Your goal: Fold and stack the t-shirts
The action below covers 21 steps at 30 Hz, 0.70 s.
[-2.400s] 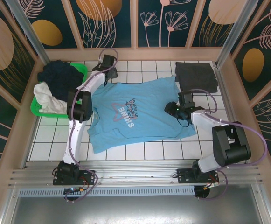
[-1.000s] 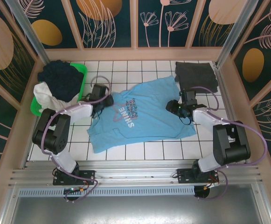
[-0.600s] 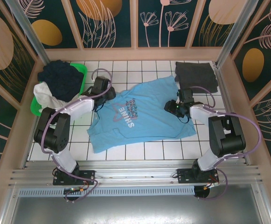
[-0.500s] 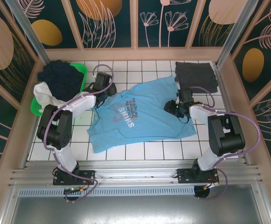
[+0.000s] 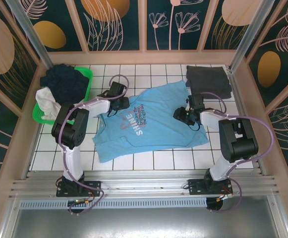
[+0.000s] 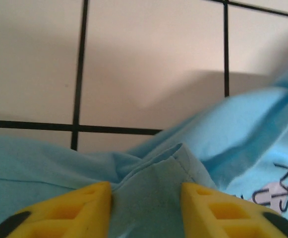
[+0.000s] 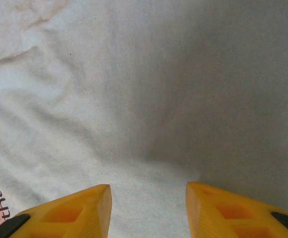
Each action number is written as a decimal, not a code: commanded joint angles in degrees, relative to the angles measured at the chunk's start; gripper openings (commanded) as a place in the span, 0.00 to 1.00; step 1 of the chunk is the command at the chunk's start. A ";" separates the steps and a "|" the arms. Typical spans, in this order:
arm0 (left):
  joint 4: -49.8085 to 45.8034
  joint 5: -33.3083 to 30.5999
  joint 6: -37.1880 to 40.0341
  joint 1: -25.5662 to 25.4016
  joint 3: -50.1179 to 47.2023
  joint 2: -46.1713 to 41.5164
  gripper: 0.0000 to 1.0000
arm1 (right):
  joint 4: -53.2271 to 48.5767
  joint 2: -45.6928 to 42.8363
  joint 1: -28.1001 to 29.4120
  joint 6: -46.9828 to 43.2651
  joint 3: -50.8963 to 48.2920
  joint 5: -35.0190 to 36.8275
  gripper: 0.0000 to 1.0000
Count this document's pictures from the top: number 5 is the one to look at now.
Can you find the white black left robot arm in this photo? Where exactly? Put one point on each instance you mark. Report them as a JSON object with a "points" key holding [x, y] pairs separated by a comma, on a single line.
{"points": [[69, 129]]}

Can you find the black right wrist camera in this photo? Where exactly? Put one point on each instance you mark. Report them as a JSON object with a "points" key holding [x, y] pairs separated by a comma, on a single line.
{"points": [[195, 100]]}

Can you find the light blue printed t-shirt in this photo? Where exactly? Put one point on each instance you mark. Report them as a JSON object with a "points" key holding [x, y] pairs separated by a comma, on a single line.
{"points": [[158, 134]]}

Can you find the navy blue t-shirt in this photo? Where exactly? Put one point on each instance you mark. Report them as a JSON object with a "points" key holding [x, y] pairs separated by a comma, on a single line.
{"points": [[64, 81]]}

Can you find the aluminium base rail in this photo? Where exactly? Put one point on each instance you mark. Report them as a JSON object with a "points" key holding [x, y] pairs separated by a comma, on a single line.
{"points": [[143, 184]]}

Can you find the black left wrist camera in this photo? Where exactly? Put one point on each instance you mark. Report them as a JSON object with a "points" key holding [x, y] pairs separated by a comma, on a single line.
{"points": [[116, 88]]}

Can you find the white t-shirt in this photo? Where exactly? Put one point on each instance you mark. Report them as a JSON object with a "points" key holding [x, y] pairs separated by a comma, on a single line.
{"points": [[45, 99]]}

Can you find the aluminium frame post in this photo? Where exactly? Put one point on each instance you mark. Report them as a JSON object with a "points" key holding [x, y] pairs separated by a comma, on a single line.
{"points": [[32, 32], [245, 39]]}

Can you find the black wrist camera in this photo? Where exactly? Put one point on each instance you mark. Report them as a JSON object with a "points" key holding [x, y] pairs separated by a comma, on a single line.
{"points": [[195, 100], [116, 88]]}

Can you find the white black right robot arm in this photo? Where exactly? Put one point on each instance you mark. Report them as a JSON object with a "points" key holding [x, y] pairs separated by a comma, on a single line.
{"points": [[238, 146]]}

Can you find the grey folded t-shirt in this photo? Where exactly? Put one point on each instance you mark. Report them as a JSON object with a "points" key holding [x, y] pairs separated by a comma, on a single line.
{"points": [[208, 79]]}

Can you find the grey sheet metal panel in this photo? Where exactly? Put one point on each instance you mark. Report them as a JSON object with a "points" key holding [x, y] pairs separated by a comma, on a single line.
{"points": [[143, 223]]}

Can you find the green plastic basket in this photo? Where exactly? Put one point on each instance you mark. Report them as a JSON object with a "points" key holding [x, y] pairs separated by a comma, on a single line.
{"points": [[86, 74]]}

